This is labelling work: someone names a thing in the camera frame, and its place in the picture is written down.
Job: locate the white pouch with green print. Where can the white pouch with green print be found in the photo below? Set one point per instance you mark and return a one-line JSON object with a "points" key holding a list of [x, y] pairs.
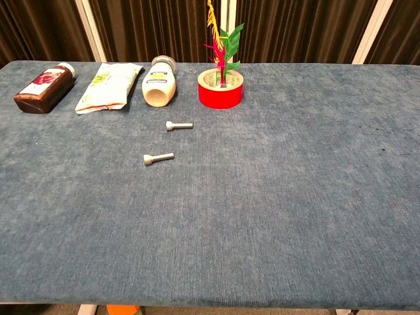
{"points": [[105, 88]]}

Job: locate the red tape roll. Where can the red tape roll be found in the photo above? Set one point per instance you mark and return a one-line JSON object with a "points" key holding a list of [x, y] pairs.
{"points": [[220, 98]]}

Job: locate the cream mayonnaise bottle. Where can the cream mayonnaise bottle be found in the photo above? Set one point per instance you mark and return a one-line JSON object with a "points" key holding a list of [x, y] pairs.
{"points": [[159, 88]]}

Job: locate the brown bottle with red label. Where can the brown bottle with red label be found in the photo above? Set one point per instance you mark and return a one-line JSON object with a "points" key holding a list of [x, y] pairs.
{"points": [[42, 88]]}

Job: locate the orange object under table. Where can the orange object under table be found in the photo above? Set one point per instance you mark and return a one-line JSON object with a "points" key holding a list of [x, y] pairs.
{"points": [[122, 310]]}

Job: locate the dark brown pleated curtain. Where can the dark brown pleated curtain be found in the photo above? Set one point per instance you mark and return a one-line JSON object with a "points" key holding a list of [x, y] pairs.
{"points": [[157, 29], [295, 29], [403, 33], [39, 29]]}

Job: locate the silver bolt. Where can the silver bolt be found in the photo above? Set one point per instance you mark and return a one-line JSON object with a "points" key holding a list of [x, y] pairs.
{"points": [[154, 159], [174, 125]]}

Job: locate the colourful artificial plant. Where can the colourful artificial plant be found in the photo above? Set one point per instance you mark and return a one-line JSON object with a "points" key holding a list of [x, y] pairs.
{"points": [[234, 42]]}

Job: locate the white table leg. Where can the white table leg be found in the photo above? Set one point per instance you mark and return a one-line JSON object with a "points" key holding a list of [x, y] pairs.
{"points": [[87, 310]]}

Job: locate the white frame post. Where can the white frame post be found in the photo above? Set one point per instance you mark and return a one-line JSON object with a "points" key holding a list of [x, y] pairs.
{"points": [[91, 29], [230, 13], [371, 33]]}

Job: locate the blue table cloth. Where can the blue table cloth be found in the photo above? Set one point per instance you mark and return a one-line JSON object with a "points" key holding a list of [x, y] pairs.
{"points": [[262, 197]]}

